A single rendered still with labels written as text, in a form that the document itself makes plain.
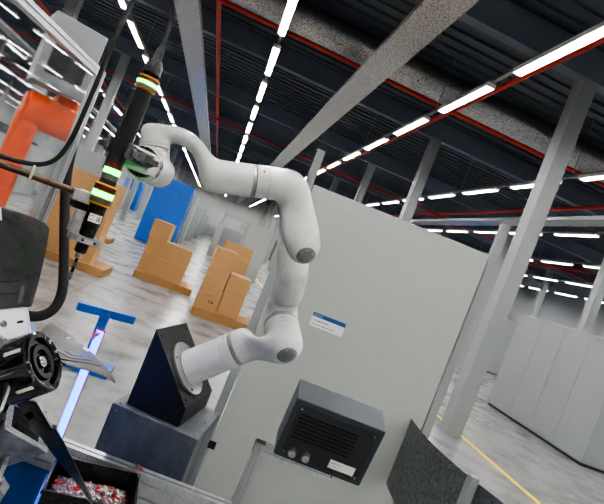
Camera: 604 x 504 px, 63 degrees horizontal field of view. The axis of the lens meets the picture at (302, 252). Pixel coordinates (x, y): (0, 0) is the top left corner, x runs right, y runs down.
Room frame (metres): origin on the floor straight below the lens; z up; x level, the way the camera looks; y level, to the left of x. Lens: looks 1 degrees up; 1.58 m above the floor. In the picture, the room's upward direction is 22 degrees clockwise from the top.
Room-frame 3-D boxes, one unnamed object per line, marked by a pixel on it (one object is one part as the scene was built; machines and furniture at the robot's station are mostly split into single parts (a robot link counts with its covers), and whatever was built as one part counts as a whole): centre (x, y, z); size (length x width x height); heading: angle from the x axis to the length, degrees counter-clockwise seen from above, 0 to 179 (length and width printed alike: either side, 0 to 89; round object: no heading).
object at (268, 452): (1.40, -0.19, 1.04); 0.24 x 0.03 x 0.03; 92
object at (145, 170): (1.13, 0.43, 1.66); 0.11 x 0.10 x 0.07; 2
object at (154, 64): (1.02, 0.43, 1.65); 0.04 x 0.04 x 0.46
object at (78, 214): (1.02, 0.44, 1.50); 0.09 x 0.07 x 0.10; 127
